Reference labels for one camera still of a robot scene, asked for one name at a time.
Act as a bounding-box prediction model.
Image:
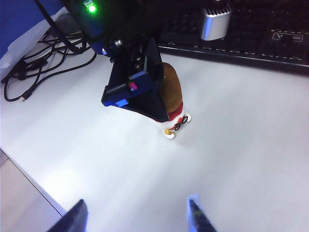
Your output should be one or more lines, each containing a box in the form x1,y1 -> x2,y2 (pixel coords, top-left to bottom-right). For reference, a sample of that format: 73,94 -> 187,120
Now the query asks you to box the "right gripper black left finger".
46,199 -> 89,232

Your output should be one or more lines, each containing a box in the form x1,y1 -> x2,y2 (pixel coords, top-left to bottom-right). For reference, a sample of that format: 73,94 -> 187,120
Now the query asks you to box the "black USB cable with plug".
3,43 -> 98,103

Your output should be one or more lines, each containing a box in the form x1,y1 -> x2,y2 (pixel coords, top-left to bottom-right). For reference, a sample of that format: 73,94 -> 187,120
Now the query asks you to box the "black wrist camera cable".
33,0 -> 84,55

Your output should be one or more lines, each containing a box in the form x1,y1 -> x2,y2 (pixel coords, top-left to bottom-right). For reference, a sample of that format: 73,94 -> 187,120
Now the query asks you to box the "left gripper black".
100,0 -> 171,64

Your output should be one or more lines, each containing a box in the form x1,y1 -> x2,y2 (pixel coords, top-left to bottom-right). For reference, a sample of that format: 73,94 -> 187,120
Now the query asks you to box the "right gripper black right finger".
186,192 -> 218,232

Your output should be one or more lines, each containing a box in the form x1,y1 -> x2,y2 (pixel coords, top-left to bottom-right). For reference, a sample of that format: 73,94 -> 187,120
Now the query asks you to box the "black mechanical keyboard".
156,0 -> 309,76

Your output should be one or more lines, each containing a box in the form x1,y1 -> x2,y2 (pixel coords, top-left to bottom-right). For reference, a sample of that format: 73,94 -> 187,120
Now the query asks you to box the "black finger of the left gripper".
101,37 -> 170,122

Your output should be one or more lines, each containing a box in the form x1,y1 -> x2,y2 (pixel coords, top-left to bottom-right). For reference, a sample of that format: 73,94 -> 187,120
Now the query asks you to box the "brown fuzzy kiwi fruit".
158,62 -> 183,115

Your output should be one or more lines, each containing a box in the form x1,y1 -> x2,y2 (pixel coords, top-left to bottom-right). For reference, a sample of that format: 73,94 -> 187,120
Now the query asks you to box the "black wrist camera green light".
63,0 -> 108,41

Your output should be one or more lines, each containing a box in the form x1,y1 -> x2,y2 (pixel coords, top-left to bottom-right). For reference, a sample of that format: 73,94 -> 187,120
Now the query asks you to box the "black looped cable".
0,30 -> 95,84

